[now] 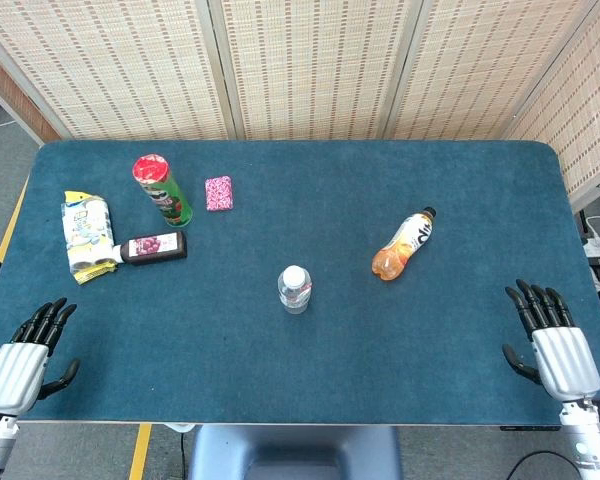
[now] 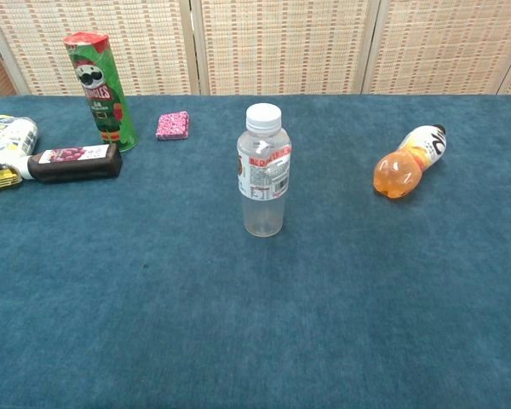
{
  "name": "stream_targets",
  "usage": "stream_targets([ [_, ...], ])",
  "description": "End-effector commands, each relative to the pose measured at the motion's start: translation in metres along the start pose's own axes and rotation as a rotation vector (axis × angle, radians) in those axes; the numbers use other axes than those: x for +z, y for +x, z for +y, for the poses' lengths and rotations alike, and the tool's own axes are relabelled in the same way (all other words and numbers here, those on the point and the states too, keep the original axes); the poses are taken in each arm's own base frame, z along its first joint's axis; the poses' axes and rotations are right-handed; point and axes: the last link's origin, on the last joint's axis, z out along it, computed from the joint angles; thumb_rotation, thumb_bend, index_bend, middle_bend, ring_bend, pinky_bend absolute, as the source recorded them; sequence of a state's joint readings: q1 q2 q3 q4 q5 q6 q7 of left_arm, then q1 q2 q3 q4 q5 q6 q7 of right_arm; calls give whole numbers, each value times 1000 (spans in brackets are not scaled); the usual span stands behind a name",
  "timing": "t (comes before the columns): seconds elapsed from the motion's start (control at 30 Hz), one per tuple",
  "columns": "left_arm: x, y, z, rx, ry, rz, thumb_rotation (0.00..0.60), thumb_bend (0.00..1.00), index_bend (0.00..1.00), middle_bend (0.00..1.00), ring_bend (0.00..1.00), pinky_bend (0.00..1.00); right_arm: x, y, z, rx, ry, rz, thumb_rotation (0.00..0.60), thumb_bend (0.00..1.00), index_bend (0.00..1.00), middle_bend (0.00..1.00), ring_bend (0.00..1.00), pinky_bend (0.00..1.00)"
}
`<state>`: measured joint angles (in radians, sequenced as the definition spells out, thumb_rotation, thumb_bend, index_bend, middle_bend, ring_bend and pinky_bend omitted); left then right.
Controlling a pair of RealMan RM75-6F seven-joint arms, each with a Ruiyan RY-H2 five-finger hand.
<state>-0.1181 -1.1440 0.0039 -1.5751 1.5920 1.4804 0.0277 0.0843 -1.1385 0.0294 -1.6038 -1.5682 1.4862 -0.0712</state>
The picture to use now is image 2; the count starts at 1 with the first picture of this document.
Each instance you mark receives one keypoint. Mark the transparent plastic bottle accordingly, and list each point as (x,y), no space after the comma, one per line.
(264,204)

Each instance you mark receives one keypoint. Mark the white bottle cap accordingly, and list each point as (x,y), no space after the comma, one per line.
(263,116)

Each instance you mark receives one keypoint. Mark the orange juice bottle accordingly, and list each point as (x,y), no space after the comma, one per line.
(398,170)

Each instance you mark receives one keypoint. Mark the dark grape juice bottle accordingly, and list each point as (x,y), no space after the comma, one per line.
(78,169)

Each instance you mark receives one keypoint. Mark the pink patterned small box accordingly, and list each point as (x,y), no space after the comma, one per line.
(173,125)

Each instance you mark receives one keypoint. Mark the teal table cover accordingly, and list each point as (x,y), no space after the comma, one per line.
(255,319)

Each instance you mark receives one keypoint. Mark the green Pringles can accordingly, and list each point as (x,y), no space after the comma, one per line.
(104,106)

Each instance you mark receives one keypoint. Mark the white yellow labelled can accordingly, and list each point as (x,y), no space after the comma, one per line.
(8,136)

